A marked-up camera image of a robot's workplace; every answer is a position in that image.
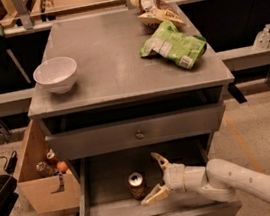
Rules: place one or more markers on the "cardboard box with items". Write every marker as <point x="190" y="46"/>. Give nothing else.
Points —
<point x="45" y="194"/>

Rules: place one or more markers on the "open grey middle drawer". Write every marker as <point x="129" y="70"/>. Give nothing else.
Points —
<point x="105" y="190"/>

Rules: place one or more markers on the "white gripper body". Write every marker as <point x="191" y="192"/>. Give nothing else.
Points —
<point x="175" y="176"/>

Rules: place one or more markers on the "orange soda can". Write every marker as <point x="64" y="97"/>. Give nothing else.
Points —
<point x="137" y="185"/>

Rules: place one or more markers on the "grey top drawer with knob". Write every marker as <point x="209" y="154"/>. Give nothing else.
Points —
<point x="115" y="136"/>

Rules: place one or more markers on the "green chip bag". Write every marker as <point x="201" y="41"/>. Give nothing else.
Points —
<point x="174" y="45"/>

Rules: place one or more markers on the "yellow chip bag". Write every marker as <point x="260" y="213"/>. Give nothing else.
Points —
<point x="154" y="12"/>

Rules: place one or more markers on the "clear hand sanitizer bottle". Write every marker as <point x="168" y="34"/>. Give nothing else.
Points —
<point x="262" y="39"/>

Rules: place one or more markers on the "grey metal drawer cabinet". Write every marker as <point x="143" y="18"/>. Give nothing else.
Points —
<point x="115" y="84"/>

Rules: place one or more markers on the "white ceramic bowl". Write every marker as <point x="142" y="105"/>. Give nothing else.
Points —
<point x="56" y="75"/>

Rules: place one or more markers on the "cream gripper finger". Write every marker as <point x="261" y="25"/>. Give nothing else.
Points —
<point x="162" y="161"/>
<point x="157" y="194"/>

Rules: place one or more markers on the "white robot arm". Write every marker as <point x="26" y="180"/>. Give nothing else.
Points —
<point x="217" y="181"/>

